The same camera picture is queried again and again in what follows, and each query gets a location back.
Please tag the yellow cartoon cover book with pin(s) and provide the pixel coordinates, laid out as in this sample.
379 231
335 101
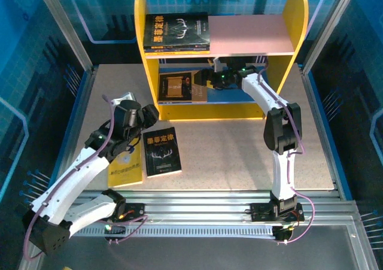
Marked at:
167 53
125 174

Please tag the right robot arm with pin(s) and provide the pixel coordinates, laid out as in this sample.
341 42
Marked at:
282 174

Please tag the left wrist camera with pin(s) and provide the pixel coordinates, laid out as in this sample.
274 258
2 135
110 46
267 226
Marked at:
127 97

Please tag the aluminium frame post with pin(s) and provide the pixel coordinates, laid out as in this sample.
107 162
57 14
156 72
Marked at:
327 27
65 27

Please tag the yellow bookshelf pink blue shelves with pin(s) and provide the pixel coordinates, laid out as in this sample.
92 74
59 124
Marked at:
248 33

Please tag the dark blue portrait cover book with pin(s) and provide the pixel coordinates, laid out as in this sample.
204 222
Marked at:
167 50

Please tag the black antler cover book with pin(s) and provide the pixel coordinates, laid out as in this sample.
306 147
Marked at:
176 30
163 153

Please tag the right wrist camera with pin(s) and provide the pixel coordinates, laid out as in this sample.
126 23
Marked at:
217 64

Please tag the aluminium rail bed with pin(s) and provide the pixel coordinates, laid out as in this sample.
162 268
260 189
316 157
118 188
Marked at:
194 204

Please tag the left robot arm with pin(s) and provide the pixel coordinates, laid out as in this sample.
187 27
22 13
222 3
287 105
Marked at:
71 177

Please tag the slotted aluminium strip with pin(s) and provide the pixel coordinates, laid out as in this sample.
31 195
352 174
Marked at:
179 230

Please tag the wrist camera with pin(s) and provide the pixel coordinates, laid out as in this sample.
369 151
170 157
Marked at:
217 64
127 97

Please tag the dark clear panel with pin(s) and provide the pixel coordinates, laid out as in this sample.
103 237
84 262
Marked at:
194 255

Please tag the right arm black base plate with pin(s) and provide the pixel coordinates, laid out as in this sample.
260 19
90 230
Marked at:
260 213

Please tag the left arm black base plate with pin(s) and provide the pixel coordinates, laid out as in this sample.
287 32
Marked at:
134 213

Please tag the black connector box with LED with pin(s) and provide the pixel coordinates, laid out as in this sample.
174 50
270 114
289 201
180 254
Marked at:
116 229
282 234

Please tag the brown scroll cover book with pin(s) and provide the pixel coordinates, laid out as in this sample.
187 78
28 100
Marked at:
173 87

